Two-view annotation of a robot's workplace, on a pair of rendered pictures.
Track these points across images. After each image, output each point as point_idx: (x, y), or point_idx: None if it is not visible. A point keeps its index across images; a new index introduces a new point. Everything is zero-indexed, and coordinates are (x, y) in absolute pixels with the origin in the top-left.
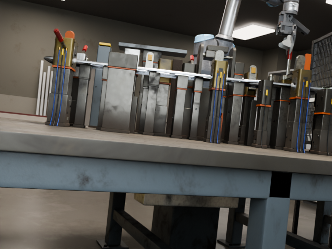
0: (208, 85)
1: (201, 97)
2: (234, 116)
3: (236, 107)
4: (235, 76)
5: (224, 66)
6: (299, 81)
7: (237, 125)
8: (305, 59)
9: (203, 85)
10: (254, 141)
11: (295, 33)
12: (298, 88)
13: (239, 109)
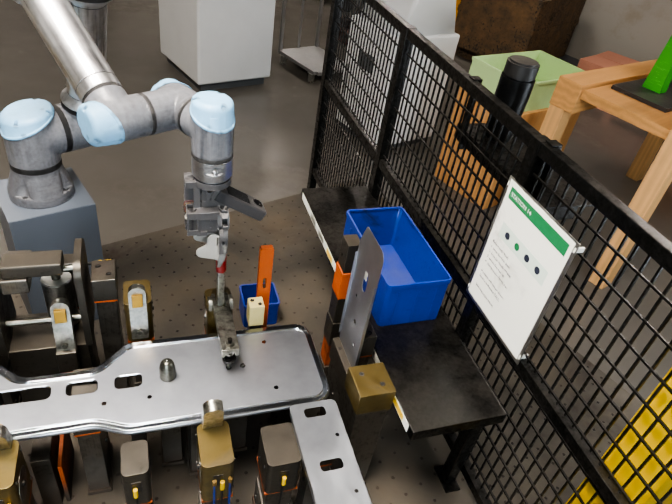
0: (63, 239)
1: (23, 367)
2: (91, 460)
3: (90, 449)
4: (100, 304)
5: (5, 496)
6: (205, 483)
7: (102, 468)
8: (223, 412)
9: (50, 242)
10: None
11: (225, 238)
12: (204, 491)
13: (99, 449)
